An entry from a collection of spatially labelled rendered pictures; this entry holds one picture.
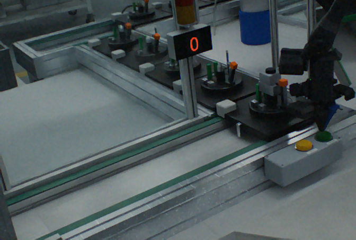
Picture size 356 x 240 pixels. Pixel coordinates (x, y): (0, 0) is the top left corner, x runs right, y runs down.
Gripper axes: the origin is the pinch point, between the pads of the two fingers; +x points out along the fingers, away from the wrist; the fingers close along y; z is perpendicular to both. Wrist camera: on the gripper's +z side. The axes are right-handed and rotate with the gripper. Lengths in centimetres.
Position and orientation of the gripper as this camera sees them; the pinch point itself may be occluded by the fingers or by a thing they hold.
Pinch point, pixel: (321, 118)
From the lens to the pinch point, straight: 141.9
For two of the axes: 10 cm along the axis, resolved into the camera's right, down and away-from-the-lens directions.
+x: 1.1, 9.0, 4.1
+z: -5.3, -3.0, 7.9
